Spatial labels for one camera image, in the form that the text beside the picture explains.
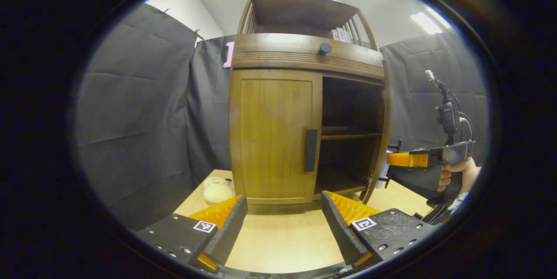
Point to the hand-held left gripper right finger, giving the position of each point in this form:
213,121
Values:
337,231

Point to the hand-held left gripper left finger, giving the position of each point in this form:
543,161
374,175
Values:
228,233

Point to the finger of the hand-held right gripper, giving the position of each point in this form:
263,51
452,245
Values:
404,159

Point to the wooden shoe cabinet door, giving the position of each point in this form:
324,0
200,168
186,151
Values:
385,131
270,139

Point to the wooden double-door shoe cabinet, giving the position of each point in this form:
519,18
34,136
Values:
304,11

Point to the wooden cabinet drawer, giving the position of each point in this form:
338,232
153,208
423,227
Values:
278,52

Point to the cream plush toy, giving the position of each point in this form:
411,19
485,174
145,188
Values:
217,191

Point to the small ceiling light panel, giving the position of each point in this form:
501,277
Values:
428,20

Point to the round black drawer knob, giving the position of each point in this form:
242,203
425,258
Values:
325,48

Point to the black backdrop cloth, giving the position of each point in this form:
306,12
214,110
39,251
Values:
143,109

